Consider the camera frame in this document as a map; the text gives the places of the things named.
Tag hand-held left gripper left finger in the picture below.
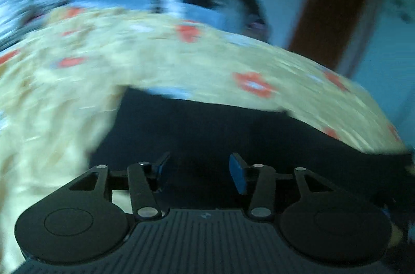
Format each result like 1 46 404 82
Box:
69 152 171 223

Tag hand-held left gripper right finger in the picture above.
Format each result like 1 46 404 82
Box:
229 152 343 223

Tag black pants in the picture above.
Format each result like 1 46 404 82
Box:
87 86 415 213

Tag yellow carrot-print blanket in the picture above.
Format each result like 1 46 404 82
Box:
0 6 411 274

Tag brown wooden door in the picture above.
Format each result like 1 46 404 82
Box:
287 0 394 77

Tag grey crumpled quilt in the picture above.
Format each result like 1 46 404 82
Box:
0 0 49 49

